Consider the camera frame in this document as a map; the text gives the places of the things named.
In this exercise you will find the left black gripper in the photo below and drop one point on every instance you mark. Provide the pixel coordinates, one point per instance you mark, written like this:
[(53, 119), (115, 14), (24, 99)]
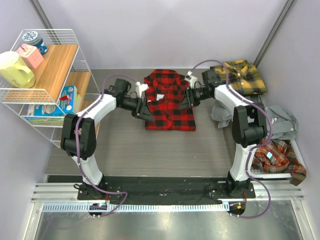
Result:
[(142, 110)]

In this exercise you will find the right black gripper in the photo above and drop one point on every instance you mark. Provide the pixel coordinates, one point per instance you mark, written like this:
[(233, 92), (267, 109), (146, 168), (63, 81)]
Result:
[(188, 100)]

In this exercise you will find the red black plaid shirt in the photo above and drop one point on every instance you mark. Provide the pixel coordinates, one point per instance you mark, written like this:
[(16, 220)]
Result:
[(165, 93)]

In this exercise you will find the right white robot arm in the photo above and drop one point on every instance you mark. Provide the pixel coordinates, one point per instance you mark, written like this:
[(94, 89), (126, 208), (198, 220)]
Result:
[(249, 126)]

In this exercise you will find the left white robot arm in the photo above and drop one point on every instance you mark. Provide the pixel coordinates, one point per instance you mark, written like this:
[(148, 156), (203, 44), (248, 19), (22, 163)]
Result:
[(78, 138)]

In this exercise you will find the grey long sleeve shirt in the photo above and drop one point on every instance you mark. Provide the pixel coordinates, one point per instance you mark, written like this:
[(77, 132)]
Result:
[(285, 126)]

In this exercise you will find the yellow plaid folded shirt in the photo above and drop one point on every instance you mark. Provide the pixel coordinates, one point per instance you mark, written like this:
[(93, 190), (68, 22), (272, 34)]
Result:
[(244, 78)]

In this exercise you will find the blue product box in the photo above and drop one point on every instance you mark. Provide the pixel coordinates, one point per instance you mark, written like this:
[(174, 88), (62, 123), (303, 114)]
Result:
[(68, 103)]

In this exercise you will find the white laundry basket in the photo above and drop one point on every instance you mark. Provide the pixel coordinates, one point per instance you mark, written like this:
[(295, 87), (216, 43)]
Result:
[(275, 175)]

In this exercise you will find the orange plaid shirt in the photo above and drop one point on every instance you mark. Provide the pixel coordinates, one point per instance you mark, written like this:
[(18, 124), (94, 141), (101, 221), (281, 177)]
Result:
[(277, 157)]

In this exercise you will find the pink cube box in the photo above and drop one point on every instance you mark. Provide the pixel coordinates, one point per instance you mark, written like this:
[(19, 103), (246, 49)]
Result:
[(30, 55)]

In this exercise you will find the blue round tin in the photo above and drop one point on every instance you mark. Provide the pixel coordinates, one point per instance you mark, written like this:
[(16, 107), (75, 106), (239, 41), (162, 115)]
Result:
[(33, 38)]

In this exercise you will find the yellow mug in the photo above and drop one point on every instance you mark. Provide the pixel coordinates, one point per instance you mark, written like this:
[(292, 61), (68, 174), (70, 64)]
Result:
[(15, 71)]

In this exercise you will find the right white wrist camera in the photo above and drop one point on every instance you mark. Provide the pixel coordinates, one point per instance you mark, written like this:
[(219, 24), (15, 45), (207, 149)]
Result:
[(189, 77)]

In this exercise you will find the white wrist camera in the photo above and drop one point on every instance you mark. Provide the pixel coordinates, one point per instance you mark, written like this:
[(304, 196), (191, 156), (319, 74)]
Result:
[(189, 77), (140, 88)]

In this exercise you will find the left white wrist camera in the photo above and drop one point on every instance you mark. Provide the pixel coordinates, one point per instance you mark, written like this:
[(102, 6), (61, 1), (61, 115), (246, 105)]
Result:
[(140, 88)]

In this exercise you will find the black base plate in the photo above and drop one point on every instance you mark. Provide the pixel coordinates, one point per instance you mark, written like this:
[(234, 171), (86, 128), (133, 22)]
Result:
[(164, 191)]

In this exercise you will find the white wire shelf rack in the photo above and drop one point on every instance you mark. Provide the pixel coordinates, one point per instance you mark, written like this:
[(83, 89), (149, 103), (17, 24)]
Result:
[(64, 64)]

